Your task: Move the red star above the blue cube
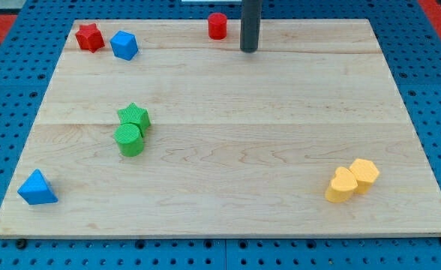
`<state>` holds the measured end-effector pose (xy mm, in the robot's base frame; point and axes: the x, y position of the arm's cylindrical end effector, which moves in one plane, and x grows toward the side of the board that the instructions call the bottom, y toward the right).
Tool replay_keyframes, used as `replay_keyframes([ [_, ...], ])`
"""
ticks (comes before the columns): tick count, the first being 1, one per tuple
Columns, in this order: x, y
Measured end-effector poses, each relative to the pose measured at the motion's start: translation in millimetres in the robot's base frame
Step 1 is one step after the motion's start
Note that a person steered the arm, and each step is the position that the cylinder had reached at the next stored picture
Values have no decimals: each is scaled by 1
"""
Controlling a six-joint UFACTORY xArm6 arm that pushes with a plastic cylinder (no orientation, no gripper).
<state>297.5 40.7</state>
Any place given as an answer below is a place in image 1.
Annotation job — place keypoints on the light wooden board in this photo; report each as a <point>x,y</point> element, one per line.
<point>240,146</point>

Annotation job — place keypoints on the yellow heart block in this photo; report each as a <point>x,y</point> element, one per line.
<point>341,186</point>

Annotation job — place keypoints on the green star block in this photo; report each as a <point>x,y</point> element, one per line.
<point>138,116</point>

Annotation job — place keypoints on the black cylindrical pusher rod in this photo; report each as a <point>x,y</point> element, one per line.
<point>251,11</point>

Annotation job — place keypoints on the yellow hexagon block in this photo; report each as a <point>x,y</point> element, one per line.
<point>365,172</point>

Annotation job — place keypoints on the green cylinder block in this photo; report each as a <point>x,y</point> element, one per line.
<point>129,140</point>

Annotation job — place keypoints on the blue triangle block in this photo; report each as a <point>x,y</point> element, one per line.
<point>36,190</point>

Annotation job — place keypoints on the blue cube block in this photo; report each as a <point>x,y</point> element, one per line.
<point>124,45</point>

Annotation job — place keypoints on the red star block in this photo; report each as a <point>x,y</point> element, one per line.
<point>89,38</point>

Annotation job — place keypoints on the red cylinder block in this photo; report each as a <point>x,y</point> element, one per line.
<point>217,26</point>

